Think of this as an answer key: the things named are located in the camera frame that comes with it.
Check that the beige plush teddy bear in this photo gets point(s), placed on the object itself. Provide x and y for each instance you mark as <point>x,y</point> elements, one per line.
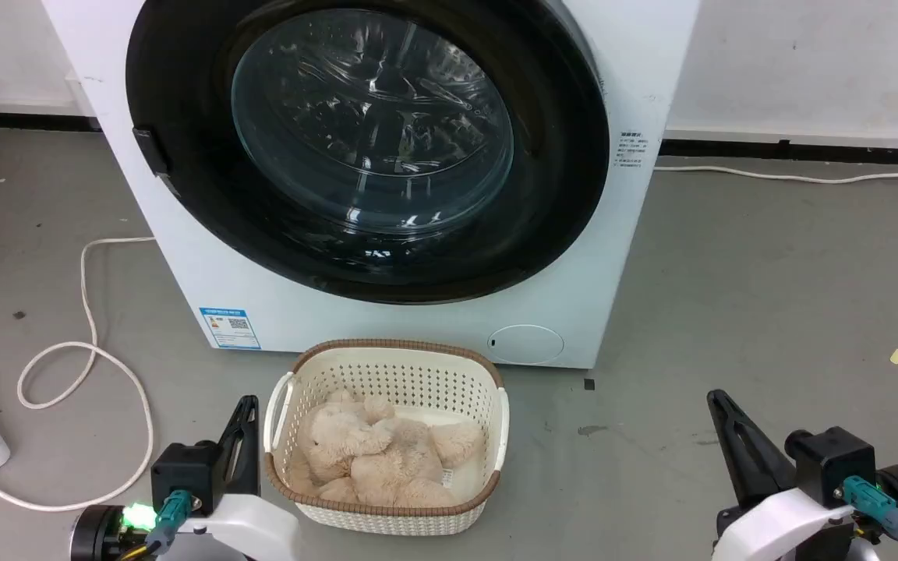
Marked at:
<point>375,460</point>

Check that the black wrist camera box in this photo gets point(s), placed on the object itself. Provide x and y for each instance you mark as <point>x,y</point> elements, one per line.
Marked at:
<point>184,471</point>
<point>831,460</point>

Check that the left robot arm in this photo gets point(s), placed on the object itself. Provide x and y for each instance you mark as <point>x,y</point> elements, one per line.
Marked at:
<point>97,534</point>

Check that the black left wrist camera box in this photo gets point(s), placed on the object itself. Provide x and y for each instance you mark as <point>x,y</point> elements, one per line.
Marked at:
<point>184,471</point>

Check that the small black text sticker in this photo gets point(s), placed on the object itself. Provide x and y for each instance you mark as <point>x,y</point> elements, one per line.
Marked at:
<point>630,149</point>

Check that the round black glass washer door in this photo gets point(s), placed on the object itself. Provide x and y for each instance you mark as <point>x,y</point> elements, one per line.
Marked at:
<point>371,125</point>

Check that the white front-load washing machine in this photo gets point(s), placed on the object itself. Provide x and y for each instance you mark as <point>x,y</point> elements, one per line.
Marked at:
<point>620,257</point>

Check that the cream plastic laundry basket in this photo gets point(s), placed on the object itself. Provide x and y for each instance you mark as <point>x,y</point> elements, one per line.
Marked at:
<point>394,374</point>

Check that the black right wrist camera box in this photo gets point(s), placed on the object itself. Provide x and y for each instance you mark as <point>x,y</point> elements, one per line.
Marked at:
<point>831,460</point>

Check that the blue energy label sticker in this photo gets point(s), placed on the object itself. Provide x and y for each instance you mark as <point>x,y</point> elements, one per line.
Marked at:
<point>230,328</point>

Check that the oval white filter cover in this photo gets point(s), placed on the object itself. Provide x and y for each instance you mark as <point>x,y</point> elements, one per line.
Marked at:
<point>525,344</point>

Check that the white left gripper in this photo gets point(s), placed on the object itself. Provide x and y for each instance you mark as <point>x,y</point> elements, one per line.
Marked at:
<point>250,526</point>

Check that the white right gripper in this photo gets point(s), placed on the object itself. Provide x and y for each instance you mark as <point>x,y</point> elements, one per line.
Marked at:
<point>784,526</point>

